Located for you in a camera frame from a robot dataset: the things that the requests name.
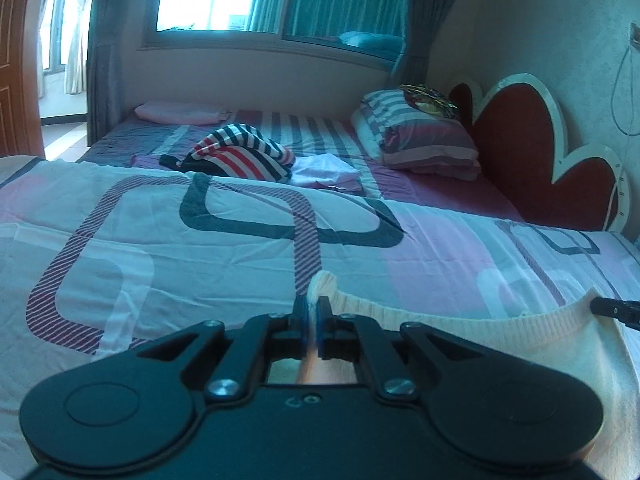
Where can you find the cream knit sweater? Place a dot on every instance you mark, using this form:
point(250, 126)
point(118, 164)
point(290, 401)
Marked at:
point(500, 332)

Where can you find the red white scalloped headboard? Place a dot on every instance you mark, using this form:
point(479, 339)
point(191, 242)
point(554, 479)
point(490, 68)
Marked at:
point(525, 160)

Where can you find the patterned pink white blanket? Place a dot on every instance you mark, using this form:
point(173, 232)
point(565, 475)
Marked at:
point(150, 260)

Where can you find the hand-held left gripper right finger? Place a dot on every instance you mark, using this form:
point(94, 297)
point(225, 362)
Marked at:
point(324, 322)

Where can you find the white sheer curtain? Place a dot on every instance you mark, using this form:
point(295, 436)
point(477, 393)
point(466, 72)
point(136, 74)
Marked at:
point(77, 35)

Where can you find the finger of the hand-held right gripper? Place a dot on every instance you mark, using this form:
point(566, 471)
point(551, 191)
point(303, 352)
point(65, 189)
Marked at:
point(617, 309)

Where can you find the folded pink cloth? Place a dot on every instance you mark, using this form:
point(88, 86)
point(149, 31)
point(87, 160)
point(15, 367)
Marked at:
point(180, 112)

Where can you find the folded white cloth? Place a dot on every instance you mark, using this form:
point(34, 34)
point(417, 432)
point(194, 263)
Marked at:
point(325, 172)

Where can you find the grey curtain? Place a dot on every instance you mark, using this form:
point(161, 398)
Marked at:
point(107, 60)
point(430, 20)

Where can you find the brown wooden door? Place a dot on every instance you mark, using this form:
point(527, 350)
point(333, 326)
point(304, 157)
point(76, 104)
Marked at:
point(15, 60)

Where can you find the striped pillow stack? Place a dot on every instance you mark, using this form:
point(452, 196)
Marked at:
point(425, 145)

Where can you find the wall socket with charger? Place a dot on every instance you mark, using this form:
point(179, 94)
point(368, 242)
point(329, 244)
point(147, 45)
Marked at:
point(635, 36)

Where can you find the red white black striped garment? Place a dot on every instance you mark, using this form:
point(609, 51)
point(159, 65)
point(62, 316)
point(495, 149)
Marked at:
point(240, 152)

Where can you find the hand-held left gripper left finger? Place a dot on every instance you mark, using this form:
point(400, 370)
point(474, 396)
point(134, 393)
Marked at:
point(302, 322)

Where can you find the striped purple bed sheet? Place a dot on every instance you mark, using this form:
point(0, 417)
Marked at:
point(430, 190)

